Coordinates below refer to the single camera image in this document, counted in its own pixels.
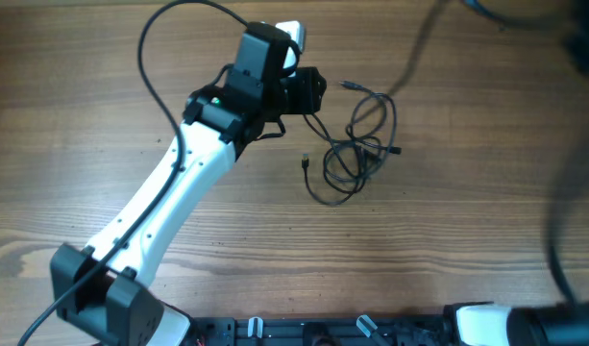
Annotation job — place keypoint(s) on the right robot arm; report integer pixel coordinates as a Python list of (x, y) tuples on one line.
[(566, 323)]

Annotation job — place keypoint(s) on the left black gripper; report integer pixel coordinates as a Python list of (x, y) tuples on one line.
[(307, 91)]

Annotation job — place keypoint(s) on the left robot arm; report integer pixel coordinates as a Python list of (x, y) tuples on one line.
[(103, 288)]

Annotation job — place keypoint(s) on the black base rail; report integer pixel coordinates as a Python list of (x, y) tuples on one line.
[(422, 330)]

